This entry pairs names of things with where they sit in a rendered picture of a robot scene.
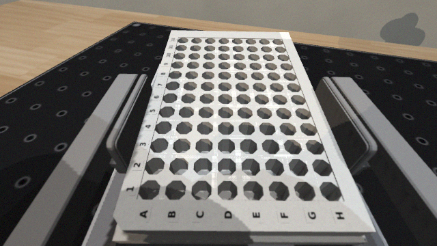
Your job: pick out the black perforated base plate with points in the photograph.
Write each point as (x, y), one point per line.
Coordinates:
(41, 118)

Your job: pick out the white well plate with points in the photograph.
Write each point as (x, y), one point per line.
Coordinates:
(234, 148)

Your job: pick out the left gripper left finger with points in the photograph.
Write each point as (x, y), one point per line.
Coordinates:
(107, 139)

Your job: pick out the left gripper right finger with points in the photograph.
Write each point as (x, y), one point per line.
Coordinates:
(368, 141)

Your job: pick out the white rectangular plate nest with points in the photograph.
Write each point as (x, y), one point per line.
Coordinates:
(102, 228)

